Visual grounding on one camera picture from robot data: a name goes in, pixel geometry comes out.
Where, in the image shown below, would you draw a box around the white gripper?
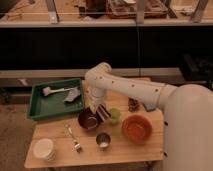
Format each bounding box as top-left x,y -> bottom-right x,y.
89,94 -> 105,114

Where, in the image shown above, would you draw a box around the striped black eraser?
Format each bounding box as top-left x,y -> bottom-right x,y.
96,105 -> 111,122

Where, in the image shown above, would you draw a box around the purple bowl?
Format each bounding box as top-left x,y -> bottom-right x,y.
78,108 -> 101,131

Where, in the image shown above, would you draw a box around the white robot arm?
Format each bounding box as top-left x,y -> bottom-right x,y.
85,62 -> 213,171

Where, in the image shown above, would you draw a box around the orange bowl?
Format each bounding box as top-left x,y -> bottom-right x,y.
122,115 -> 152,145

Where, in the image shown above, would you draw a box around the green cup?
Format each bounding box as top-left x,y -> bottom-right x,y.
109,108 -> 121,124

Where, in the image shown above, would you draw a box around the grey cloth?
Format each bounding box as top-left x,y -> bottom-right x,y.
64,88 -> 80,102

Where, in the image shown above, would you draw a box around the small metal cup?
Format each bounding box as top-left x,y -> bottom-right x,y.
96,132 -> 111,149

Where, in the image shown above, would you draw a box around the wooden table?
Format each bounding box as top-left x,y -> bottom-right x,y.
23,77 -> 165,169

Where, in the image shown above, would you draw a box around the brown chocolate bar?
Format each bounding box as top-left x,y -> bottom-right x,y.
128,98 -> 140,112

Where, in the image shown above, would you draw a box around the white brush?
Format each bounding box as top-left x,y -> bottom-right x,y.
42,87 -> 69,96

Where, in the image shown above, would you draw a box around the green plastic tray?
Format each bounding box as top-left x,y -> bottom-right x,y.
27,78 -> 84,121

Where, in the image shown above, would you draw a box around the white stacked plates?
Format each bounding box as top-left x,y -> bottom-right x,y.
33,138 -> 55,161

